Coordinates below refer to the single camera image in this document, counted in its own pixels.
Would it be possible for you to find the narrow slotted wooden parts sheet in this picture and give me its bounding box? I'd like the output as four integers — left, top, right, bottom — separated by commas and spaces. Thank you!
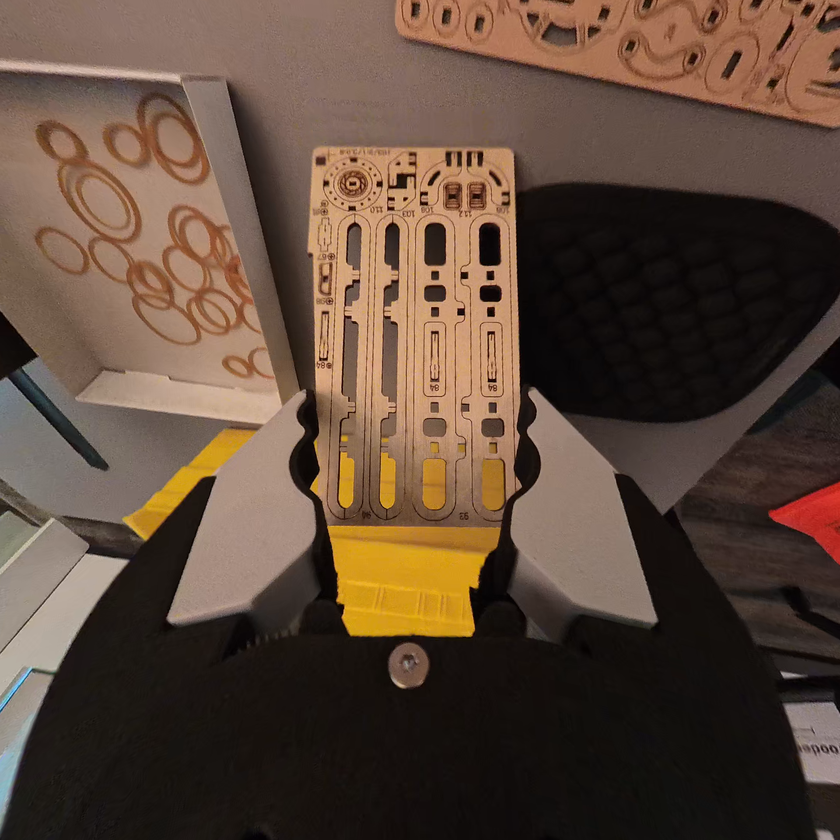
307, 146, 526, 527

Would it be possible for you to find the red paper sheet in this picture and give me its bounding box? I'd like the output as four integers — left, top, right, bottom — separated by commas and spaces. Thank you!
768, 482, 840, 567

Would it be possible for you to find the gear-oval wooden parts sheet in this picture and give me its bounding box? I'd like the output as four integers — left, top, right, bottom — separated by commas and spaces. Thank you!
394, 0, 840, 129

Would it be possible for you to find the white cardboard tray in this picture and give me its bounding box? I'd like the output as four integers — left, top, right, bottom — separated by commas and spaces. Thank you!
0, 59, 301, 426

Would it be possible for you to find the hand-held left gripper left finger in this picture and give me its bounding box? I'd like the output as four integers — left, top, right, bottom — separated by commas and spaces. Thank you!
167, 391, 340, 636

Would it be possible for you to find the pile of tan rubber bands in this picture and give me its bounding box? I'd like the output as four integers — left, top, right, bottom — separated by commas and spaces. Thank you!
34, 92, 277, 382

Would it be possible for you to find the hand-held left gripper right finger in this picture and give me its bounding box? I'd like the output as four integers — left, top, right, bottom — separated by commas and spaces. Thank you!
478, 386, 658, 639

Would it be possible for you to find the yellow plastic bin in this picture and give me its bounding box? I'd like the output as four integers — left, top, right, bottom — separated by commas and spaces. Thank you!
123, 427, 526, 639

